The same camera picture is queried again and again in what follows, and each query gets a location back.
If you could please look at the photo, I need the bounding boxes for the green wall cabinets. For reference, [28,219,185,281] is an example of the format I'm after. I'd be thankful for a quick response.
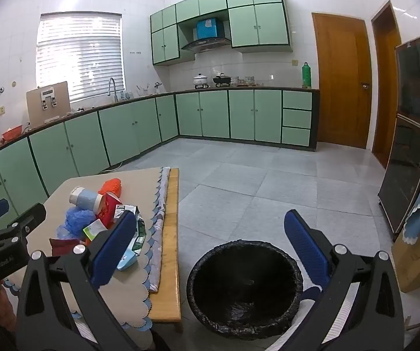
[149,0,293,67]

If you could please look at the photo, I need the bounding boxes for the green bottle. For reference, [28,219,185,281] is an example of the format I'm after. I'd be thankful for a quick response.
[301,62,313,89]

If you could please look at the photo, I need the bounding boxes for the red plastic basket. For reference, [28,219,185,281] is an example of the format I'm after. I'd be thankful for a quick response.
[1,125,24,141]

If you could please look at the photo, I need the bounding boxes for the green silver foil bag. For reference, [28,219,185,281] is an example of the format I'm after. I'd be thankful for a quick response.
[131,214,148,258]

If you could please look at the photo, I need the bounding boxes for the small green white packet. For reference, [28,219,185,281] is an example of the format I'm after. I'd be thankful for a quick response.
[83,219,108,244]

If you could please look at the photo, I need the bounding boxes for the orange foam net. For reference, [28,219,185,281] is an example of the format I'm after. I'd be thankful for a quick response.
[98,177,123,200]

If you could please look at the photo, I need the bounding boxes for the white window blind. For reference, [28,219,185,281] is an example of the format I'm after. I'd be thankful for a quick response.
[36,13,126,103]

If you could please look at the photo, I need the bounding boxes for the wide wooden door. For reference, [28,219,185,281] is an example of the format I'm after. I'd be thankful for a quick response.
[311,12,373,150]

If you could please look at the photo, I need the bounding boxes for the blue plastic glove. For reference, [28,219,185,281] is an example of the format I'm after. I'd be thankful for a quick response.
[56,207,97,240]

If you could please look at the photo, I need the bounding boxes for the narrow wooden door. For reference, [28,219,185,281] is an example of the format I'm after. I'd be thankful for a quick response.
[371,0,403,169]

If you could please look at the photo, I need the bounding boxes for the cardboard box with print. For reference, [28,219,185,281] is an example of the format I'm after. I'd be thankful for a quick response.
[26,81,72,127]

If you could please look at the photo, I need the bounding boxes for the blue box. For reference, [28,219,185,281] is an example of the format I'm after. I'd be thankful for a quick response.
[196,18,221,40]

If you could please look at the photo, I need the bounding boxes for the white blue paper cup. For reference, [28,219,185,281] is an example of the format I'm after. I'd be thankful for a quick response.
[69,186,104,213]

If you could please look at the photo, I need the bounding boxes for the plain large cardboard box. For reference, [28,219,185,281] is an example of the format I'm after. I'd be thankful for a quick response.
[390,154,420,293]

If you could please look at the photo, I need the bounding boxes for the dark red wrapper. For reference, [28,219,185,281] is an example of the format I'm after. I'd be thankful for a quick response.
[49,238,88,258]

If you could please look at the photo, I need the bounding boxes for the low wooden table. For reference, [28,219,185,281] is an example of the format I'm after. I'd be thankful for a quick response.
[148,167,183,333]

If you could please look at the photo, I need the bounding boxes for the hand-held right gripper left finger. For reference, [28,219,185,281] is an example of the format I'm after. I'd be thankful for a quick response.
[15,210,139,351]

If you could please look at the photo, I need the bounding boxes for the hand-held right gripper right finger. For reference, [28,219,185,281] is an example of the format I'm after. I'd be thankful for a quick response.
[284,209,405,351]

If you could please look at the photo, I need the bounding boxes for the range hood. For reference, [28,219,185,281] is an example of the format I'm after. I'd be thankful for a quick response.
[180,37,232,52]

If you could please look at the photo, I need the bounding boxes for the green base cabinets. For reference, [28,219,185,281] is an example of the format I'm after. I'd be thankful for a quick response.
[0,88,320,227]

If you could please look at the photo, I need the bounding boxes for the light blue packet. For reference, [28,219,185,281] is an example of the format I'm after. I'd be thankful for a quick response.
[117,250,138,272]

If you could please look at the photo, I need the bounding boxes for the black-lined trash bin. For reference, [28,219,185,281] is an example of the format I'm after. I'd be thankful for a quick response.
[186,239,304,340]

